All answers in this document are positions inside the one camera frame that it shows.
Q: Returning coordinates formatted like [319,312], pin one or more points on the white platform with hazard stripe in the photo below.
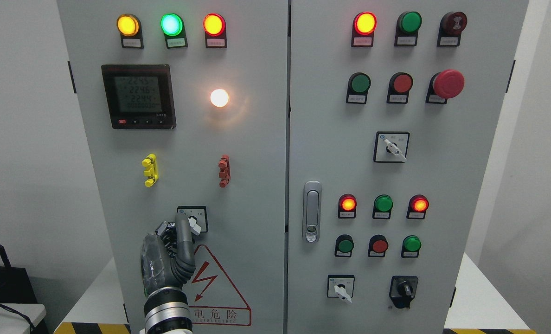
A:
[477,307]

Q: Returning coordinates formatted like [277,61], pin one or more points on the green push button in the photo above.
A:
[344,246]
[411,247]
[407,26]

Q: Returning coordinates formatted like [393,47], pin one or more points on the red indicator light top right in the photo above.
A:
[363,28]

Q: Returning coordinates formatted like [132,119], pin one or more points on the dark red buzzer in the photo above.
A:
[450,29]

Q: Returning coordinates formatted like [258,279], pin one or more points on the clear white indicator lamp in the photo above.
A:
[219,98]

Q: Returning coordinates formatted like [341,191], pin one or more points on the red push button second row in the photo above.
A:
[399,87]

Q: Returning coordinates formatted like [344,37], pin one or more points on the yellow indicator light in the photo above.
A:
[129,27]

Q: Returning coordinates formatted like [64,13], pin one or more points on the green push button top right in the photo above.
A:
[407,26]

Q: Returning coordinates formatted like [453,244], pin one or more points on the grey left cabinet door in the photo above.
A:
[246,219]

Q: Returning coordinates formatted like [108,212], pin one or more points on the white box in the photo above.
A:
[14,324]

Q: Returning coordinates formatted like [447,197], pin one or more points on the green indicator lower middle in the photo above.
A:
[382,207]

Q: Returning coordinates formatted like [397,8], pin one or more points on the black digital power meter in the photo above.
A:
[139,96]

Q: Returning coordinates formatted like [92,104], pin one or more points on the green indicator light top left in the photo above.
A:
[174,31]

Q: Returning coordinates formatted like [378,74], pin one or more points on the red lit indicator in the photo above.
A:
[347,206]
[418,205]

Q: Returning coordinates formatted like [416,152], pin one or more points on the red emergency stop mushroom button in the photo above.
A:
[445,85]

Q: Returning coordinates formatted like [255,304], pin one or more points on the black router with antenna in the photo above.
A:
[15,285]

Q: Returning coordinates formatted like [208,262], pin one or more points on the red push button bottom middle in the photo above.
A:
[378,245]

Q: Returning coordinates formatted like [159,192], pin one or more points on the red indicator light top left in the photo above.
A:
[215,30]

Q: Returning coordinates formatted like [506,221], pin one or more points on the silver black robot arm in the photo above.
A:
[167,312]

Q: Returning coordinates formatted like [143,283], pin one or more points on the white rotary selector switch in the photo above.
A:
[391,147]
[340,286]
[197,217]

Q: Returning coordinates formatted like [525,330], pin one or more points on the red lit indicator lower right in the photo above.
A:
[418,205]

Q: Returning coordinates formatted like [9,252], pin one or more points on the green push button bottom right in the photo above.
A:
[411,247]

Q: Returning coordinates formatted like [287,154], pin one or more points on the red electrical hazard warning sticker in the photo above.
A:
[213,297]

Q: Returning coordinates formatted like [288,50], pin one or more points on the white rotary selector switch bottom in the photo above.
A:
[340,286]

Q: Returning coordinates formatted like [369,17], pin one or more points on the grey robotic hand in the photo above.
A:
[167,256]

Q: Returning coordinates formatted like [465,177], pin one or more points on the green push button second row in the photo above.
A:
[358,85]

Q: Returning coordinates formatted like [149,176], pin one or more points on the black rotary key switch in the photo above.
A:
[403,290]

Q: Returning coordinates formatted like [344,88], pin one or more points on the red indicator light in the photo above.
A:
[363,28]
[215,30]

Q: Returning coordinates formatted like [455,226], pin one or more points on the green push button bottom left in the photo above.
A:
[344,246]

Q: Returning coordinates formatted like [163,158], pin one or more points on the red lit indicator lower left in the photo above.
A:
[347,206]

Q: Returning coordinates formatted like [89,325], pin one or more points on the red terminal connector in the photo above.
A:
[224,171]

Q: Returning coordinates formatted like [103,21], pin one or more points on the silver door lock handle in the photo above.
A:
[311,210]

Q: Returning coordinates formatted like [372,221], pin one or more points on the grey cabinet door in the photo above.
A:
[333,142]
[246,219]

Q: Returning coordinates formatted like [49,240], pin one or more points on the yellow terminal connector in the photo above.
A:
[150,170]

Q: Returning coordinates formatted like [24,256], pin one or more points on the grey right cabinet door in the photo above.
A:
[333,142]

